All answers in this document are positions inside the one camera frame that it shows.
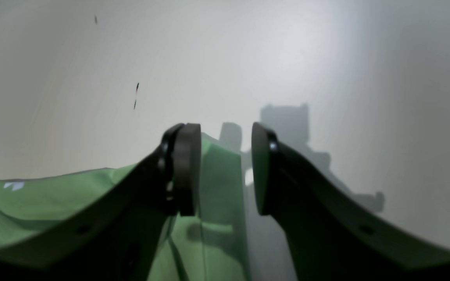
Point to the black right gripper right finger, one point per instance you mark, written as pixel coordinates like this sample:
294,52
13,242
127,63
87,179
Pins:
330,236

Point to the light green T-shirt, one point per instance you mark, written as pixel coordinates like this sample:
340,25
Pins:
209,247

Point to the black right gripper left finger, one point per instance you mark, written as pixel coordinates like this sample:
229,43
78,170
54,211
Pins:
116,238

